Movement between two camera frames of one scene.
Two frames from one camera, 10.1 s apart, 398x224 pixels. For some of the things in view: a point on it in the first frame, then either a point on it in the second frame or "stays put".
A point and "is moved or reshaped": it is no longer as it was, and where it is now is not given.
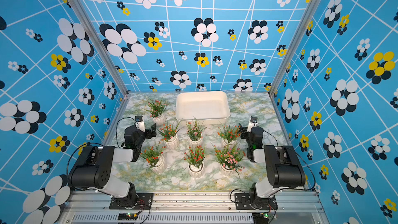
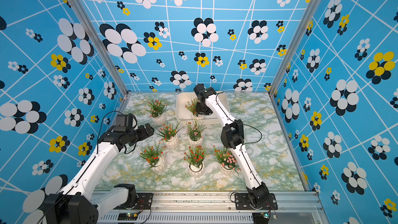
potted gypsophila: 156,108 stays put
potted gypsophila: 229,133 is moved or reshaped
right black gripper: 244,131 → 200,112
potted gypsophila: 195,158 stays put
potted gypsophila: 157,164 stays put
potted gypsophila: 195,133 stays put
